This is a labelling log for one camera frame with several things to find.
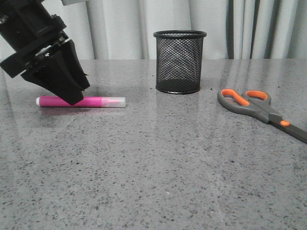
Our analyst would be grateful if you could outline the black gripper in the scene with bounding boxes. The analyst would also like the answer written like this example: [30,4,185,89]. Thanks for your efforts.
[0,0,90,105]

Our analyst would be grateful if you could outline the pink marker pen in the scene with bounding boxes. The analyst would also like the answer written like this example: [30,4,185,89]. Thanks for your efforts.
[36,96,126,108]

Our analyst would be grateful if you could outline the grey orange scissors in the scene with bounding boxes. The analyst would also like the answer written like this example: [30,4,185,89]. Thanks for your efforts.
[217,89,307,143]

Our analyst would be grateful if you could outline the black mesh pen holder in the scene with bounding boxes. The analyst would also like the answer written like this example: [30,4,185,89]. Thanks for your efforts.
[153,30,207,94]

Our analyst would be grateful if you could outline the grey curtain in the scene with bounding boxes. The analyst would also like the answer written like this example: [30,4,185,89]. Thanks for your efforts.
[43,0,307,59]

